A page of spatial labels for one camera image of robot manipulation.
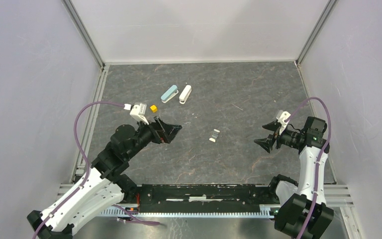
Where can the light blue stapler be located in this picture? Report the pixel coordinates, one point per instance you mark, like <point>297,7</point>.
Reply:
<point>169,93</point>

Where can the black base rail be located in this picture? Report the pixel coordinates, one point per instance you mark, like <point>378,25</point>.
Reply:
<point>200,198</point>

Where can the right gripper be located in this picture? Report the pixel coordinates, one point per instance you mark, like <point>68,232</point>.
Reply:
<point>266,143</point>

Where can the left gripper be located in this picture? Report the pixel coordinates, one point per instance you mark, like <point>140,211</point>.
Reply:
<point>162,131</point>

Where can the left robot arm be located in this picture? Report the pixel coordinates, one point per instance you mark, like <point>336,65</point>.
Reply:
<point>104,182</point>

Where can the yellow cube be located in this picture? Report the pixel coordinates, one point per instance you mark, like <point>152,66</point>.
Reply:
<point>153,108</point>

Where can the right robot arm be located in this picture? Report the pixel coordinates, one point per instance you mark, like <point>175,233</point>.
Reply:
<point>303,213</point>

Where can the white staple box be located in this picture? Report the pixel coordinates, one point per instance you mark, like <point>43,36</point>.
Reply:
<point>214,135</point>

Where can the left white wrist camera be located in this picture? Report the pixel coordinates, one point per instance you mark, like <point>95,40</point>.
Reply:
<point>137,112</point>

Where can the white slotted cable duct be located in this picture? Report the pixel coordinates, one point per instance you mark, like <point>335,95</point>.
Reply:
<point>262,213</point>

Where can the white stapler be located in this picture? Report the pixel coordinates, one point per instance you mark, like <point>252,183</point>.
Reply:
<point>185,94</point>

